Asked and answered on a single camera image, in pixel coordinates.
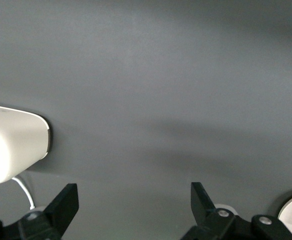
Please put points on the cream white toaster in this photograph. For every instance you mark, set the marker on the cream white toaster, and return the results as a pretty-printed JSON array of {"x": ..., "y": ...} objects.
[{"x": 18, "y": 140}]

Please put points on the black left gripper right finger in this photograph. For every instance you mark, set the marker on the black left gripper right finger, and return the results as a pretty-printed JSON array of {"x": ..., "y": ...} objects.
[{"x": 203, "y": 207}]

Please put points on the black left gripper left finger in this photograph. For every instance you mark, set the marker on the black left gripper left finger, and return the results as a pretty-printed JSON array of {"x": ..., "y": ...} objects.
[{"x": 60, "y": 207}]

